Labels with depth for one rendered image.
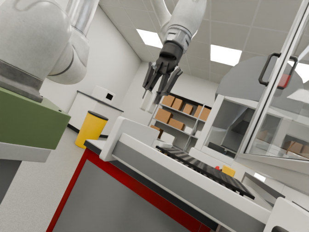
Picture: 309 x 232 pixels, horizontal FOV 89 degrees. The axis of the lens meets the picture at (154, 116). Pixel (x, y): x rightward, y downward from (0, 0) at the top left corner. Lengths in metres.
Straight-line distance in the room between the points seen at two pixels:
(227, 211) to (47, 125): 0.46
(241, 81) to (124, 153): 1.15
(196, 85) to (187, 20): 4.52
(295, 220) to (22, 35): 0.60
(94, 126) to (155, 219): 2.55
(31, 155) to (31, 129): 0.07
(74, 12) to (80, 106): 3.42
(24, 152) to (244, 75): 1.34
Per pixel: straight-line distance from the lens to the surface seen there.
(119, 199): 0.69
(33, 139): 0.51
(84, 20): 0.80
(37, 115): 0.49
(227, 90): 1.34
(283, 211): 0.28
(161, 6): 0.80
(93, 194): 0.75
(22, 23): 0.54
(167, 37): 0.58
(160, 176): 0.35
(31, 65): 0.53
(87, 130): 3.08
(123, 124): 0.38
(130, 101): 5.55
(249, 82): 1.38
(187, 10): 0.61
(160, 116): 4.53
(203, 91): 5.00
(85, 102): 4.04
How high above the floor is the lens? 0.95
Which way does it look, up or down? 3 degrees up
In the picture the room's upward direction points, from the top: 25 degrees clockwise
